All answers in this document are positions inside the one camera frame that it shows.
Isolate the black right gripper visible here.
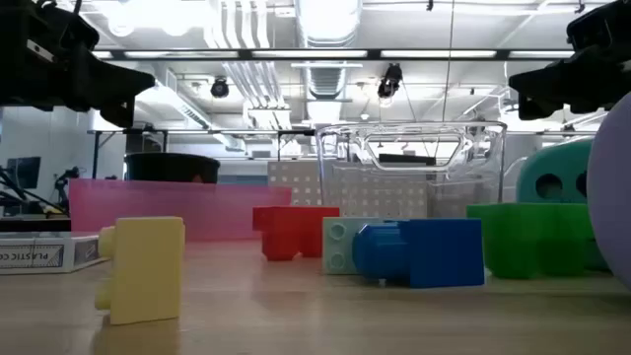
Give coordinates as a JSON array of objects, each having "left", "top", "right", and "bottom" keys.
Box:
[{"left": 509, "top": 0, "right": 631, "bottom": 121}]

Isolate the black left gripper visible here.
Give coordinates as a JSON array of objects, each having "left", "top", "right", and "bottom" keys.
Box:
[{"left": 0, "top": 0, "right": 157, "bottom": 128}]

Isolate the teal foam die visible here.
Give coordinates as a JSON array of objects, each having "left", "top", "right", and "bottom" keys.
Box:
[{"left": 516, "top": 139, "right": 610, "bottom": 271}]

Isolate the clear plastic bin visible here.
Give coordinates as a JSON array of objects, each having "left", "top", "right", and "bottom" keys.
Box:
[{"left": 315, "top": 120, "right": 509, "bottom": 220}]

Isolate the purple foam die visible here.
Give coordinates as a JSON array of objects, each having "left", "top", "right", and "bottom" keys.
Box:
[{"left": 586, "top": 91, "right": 631, "bottom": 292}]

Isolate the green toy brick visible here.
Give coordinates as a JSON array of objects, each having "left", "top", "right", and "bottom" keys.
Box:
[{"left": 465, "top": 201, "right": 596, "bottom": 280}]

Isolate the playing card box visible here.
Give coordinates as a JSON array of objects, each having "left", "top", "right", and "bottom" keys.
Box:
[{"left": 0, "top": 231, "right": 107, "bottom": 276}]

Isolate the yellow toy brick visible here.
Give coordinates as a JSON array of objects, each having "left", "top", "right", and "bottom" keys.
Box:
[{"left": 95, "top": 215, "right": 186, "bottom": 326}]

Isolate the blue toy brick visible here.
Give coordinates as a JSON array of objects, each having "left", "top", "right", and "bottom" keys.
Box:
[{"left": 351, "top": 218, "right": 486, "bottom": 290}]

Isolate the red toy brick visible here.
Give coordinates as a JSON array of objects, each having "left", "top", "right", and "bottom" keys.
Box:
[{"left": 251, "top": 205, "right": 341, "bottom": 262}]

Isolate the pale mint toy brick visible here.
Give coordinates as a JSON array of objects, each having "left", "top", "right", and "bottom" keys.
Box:
[{"left": 321, "top": 216, "right": 381, "bottom": 276}]

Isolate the black bucket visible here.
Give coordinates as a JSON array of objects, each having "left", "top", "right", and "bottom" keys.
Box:
[{"left": 123, "top": 152, "right": 222, "bottom": 184}]

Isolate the black framed background table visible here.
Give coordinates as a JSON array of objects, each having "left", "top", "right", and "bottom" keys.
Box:
[{"left": 87, "top": 128, "right": 316, "bottom": 179}]

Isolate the black ceiling spotlight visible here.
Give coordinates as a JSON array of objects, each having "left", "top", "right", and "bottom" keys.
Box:
[{"left": 210, "top": 77, "right": 231, "bottom": 99}]

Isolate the black background monitor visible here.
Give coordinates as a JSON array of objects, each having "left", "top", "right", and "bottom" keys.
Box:
[{"left": 5, "top": 156, "right": 42, "bottom": 190}]

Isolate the pink translucent plastic tray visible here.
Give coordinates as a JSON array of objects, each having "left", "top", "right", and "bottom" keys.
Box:
[{"left": 68, "top": 177, "right": 293, "bottom": 243}]

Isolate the white perforated panel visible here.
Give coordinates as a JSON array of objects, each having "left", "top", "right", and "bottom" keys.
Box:
[{"left": 267, "top": 161, "right": 430, "bottom": 220}]

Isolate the black hanging ceiling camera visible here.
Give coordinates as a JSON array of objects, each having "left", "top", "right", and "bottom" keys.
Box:
[{"left": 377, "top": 62, "right": 404, "bottom": 100}]

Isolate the black overhead frame bar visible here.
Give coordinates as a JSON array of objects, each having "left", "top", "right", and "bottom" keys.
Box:
[{"left": 91, "top": 47, "right": 578, "bottom": 61}]

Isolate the silver ventilation duct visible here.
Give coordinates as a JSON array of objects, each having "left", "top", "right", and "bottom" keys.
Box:
[{"left": 295, "top": 0, "right": 364, "bottom": 100}]

